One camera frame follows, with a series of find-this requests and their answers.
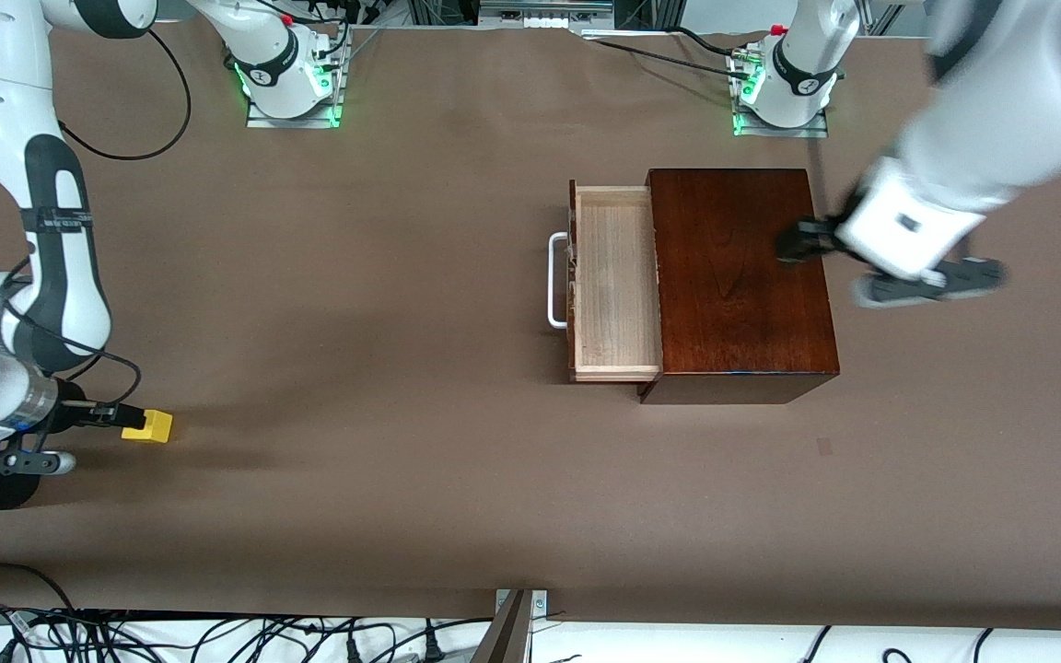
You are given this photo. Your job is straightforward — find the short black base cable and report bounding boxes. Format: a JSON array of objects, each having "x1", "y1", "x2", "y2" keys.
[{"x1": 673, "y1": 26, "x2": 748, "y2": 58}]

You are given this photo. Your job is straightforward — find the long black base cable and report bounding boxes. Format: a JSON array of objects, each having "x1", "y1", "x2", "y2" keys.
[{"x1": 581, "y1": 37, "x2": 762, "y2": 79}]

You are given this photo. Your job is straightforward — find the brown paper table cover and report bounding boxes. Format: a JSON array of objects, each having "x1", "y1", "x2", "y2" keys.
[{"x1": 0, "y1": 20, "x2": 1061, "y2": 634}]

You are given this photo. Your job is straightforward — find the light wood drawer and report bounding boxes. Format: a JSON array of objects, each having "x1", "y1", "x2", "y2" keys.
[{"x1": 567, "y1": 180, "x2": 663, "y2": 384}]

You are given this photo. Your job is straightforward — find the black equipment box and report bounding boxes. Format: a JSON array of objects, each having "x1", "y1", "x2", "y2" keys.
[{"x1": 615, "y1": 0, "x2": 682, "y2": 29}]

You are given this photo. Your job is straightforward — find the yellow wooden block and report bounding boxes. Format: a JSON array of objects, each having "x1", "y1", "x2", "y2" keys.
[{"x1": 121, "y1": 410, "x2": 174, "y2": 445}]

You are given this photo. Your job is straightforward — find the metal table edge bracket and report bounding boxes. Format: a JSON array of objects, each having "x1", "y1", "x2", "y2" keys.
[{"x1": 471, "y1": 587, "x2": 551, "y2": 663}]

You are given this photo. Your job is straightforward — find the white drawer handle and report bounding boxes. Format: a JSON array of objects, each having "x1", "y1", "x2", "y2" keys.
[{"x1": 546, "y1": 232, "x2": 574, "y2": 330}]

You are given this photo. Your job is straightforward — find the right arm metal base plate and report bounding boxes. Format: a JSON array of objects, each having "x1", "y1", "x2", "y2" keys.
[{"x1": 246, "y1": 37, "x2": 347, "y2": 129}]

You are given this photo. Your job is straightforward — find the dark brown wooden cabinet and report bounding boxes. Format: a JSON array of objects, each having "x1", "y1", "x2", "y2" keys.
[{"x1": 638, "y1": 168, "x2": 842, "y2": 406}]

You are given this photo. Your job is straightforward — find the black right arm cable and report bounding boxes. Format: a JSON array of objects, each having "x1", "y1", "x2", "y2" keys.
[{"x1": 0, "y1": 26, "x2": 192, "y2": 411}]

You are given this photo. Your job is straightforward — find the tangled black cable bundle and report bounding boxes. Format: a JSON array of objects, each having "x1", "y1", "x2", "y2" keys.
[{"x1": 0, "y1": 599, "x2": 495, "y2": 663}]

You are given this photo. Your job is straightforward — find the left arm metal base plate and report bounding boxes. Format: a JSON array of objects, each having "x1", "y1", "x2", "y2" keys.
[{"x1": 730, "y1": 51, "x2": 829, "y2": 139}]

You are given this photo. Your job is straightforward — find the white power strip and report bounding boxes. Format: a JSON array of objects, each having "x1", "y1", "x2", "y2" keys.
[{"x1": 478, "y1": 0, "x2": 616, "y2": 30}]

